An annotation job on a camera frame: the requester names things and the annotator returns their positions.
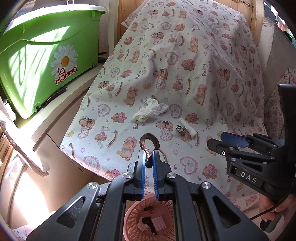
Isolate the pink plastic mesh basket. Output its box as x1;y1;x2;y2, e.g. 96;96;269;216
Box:
123;194;175;241

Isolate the black clip in basket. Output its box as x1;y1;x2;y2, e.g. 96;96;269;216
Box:
142;216;158;235

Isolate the foil candy wrapper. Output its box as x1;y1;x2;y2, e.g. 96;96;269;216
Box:
176;125;187;136

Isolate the green plastic La Mamma tub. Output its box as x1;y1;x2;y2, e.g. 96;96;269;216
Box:
1;4;106;118

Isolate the pink checkered paper box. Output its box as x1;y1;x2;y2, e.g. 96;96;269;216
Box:
151;216;167;232

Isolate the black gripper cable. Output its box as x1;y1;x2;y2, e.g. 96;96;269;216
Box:
248;196;287;221

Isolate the right human hand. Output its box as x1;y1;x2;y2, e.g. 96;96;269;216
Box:
258;194;295;225

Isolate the teddy bear print bedsheet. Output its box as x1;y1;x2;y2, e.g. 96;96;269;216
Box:
60;1;266;211

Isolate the cream white cabinet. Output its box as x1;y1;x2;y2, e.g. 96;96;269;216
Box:
1;64;107;229

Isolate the white tissue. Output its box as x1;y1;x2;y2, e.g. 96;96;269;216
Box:
132;98;169;123

